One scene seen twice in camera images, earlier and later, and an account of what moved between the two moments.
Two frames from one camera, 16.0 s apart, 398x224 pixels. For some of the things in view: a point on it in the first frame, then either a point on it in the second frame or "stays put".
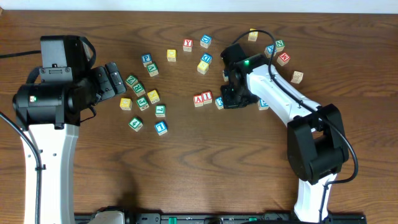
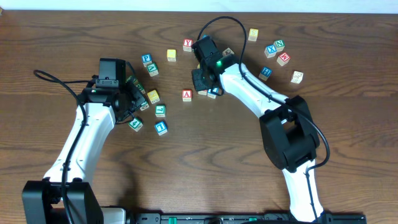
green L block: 160,111 stays put
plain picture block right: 297,77 stays put
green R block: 138,89 stays put
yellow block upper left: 171,55 stays put
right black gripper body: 234,98 -> 199,80
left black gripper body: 101,87 -> 132,99
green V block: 152,70 stays put
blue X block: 268,51 stays put
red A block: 198,100 -> 187,95
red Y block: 188,45 stays put
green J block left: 142,103 stays put
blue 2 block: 219,102 -> 212,95
